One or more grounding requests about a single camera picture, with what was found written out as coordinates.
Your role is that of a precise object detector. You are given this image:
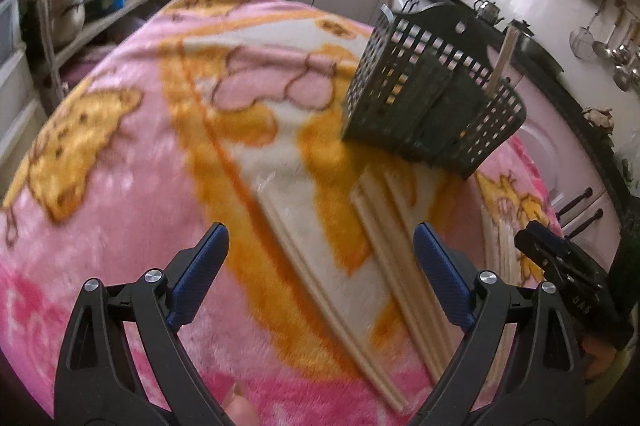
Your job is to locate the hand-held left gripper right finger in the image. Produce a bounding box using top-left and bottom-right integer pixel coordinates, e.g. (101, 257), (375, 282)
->
(412, 222), (588, 426)

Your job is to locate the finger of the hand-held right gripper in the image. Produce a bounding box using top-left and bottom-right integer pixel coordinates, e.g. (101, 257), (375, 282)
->
(515, 230), (557, 279)
(527, 220), (568, 247)

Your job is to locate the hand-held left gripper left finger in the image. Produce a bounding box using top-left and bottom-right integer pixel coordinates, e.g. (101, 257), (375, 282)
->
(54, 222), (236, 426)

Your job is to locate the black plastic utensil basket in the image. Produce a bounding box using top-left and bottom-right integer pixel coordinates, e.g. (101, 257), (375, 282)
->
(341, 3), (528, 181)

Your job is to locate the row of hanging steel utensils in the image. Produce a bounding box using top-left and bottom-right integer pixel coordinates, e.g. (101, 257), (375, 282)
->
(592, 0), (640, 92)

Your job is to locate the person's right hand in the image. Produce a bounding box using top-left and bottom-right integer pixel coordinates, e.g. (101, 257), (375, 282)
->
(580, 336), (621, 382)

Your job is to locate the person's left hand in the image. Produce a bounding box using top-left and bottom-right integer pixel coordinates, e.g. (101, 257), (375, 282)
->
(225, 381), (260, 426)

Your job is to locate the pink printed blanket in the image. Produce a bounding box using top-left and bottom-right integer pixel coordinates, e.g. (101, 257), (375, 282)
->
(0, 0), (566, 426)

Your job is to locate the dried garlic bunch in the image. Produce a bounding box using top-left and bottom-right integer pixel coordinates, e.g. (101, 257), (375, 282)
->
(582, 106), (615, 130)

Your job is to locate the black wok with lid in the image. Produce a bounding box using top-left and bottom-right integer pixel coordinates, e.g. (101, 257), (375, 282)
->
(505, 20), (565, 77)

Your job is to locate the steel kettle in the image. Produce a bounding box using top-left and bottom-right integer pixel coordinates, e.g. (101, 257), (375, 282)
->
(472, 0), (505, 25)

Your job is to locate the large steel pot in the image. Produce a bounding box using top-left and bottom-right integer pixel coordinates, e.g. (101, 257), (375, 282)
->
(46, 0), (97, 50)

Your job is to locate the hanging wire strainer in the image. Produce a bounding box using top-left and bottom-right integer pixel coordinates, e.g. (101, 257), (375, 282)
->
(570, 8), (600, 60)

